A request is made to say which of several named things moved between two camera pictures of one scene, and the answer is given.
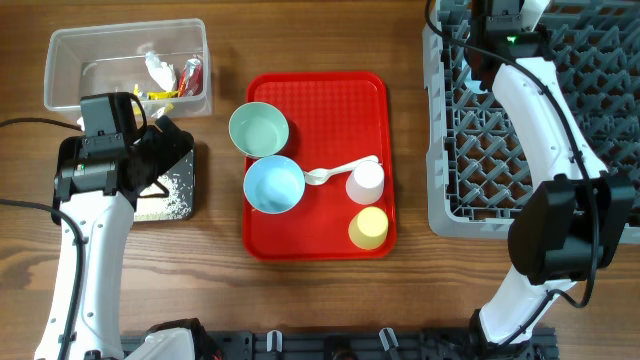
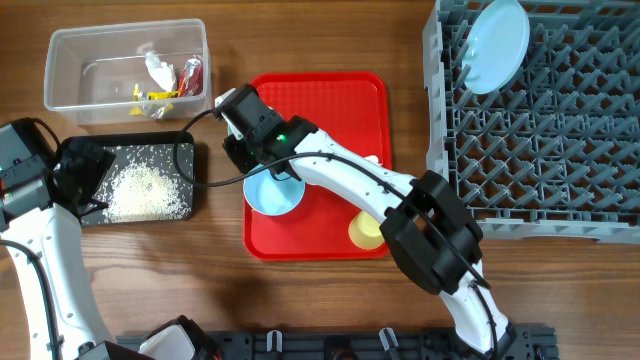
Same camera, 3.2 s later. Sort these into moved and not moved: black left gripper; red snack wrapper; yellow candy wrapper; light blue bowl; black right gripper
Moved: black right gripper; black left gripper
Not moved: yellow candy wrapper; light blue bowl; red snack wrapper
